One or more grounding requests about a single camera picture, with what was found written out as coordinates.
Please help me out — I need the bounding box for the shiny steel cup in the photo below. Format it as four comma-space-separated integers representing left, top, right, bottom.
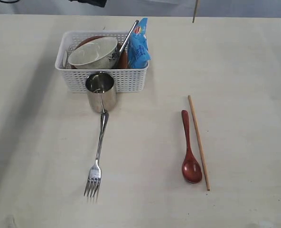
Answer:
85, 71, 117, 113

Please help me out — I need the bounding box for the wooden chopstick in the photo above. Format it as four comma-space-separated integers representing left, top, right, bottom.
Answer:
192, 0, 199, 23
187, 95, 211, 191

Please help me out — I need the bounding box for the cream ceramic bowl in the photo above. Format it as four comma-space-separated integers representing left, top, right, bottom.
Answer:
68, 37, 119, 70

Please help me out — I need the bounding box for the steel fork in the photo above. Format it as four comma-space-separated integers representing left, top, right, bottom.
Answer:
84, 112, 109, 198

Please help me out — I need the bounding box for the dark red wooden spoon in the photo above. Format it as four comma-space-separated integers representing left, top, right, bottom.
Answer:
181, 110, 202, 184

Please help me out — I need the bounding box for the white perforated plastic basket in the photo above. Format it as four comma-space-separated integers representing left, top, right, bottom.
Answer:
55, 30, 148, 93

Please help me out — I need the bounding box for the steel knife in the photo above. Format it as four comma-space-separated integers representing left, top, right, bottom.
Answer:
119, 20, 139, 56

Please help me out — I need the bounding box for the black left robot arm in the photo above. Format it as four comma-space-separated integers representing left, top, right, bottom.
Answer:
0, 0, 107, 8

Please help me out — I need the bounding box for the blue chips bag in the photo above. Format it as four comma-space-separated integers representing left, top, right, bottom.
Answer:
128, 18, 151, 69

